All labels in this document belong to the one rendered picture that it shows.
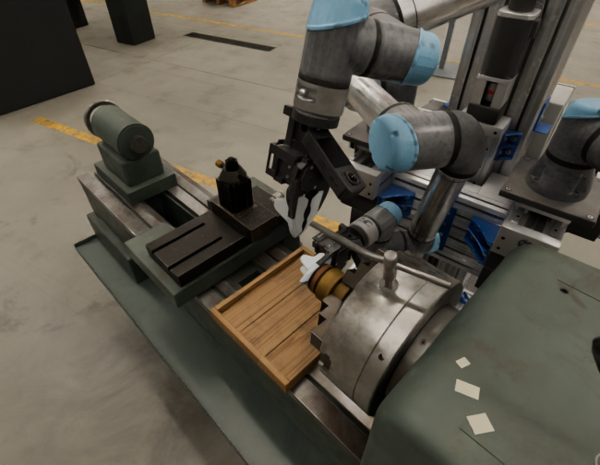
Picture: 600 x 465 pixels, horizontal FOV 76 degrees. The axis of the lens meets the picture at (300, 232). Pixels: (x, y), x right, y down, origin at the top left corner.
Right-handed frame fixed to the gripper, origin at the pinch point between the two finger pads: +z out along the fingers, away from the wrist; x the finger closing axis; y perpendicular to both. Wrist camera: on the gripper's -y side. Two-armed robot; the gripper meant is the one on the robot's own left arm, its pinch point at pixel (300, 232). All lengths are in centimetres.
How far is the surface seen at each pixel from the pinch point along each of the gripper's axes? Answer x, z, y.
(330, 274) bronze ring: -15.0, 15.8, 0.6
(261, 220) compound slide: -26.0, 23.4, 34.6
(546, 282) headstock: -26.2, -1.4, -34.1
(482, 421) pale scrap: 2.3, 6.7, -36.8
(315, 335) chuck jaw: -2.9, 20.6, -7.2
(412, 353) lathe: -7.5, 13.4, -23.7
